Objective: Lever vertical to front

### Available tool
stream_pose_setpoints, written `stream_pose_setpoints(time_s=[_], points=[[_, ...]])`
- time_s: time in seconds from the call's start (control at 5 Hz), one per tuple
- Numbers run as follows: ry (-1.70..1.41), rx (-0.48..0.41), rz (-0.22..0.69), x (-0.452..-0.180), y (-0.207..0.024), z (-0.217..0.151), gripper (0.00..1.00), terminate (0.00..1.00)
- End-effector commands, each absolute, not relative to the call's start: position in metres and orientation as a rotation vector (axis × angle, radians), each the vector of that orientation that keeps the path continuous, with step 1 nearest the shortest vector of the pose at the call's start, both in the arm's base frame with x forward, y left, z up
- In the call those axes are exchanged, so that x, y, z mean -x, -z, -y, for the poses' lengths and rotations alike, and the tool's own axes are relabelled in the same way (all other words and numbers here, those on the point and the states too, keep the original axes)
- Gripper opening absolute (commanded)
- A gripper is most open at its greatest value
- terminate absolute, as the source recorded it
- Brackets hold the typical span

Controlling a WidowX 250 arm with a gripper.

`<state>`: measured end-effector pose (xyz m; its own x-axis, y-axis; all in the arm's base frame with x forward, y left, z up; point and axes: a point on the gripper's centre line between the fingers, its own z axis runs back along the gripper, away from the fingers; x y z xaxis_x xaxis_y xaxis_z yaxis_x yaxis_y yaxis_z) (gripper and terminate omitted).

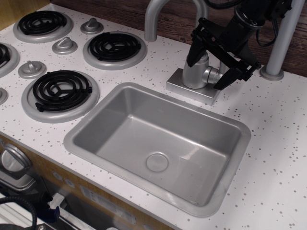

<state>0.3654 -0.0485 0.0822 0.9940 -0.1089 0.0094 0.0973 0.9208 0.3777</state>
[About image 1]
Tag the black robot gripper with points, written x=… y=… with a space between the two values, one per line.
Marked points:
x=227 y=43

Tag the silver faucet lever handle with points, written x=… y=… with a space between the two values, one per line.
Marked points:
x=223 y=68

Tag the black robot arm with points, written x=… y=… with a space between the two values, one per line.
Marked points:
x=257 y=12

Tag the grey vertical support pole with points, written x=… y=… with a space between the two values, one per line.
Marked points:
x=273 y=70

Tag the silver gooseneck toy faucet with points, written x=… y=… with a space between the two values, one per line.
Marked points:
x=195 y=82

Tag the grey plastic sink basin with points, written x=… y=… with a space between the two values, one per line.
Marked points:
x=180 y=153

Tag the back right stove burner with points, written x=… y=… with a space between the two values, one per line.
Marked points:
x=114 y=51

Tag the stove burner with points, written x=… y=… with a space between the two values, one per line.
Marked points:
x=9 y=59
x=60 y=96
x=42 y=27
x=114 y=51

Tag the silver knob back right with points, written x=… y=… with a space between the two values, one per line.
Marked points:
x=91 y=27

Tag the silver knob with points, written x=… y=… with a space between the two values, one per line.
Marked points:
x=64 y=46
x=91 y=27
x=32 y=70

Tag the silver knob middle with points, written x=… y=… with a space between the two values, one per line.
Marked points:
x=64 y=46

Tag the front right stove burner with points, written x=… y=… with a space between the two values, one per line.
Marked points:
x=60 y=96

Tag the back left stove burner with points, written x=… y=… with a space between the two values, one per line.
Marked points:
x=42 y=27

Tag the silver knob left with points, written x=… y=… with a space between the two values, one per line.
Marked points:
x=32 y=70

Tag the far left stove burner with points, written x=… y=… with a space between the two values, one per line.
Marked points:
x=9 y=59

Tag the silver knob far left edge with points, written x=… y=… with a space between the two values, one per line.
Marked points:
x=3 y=96

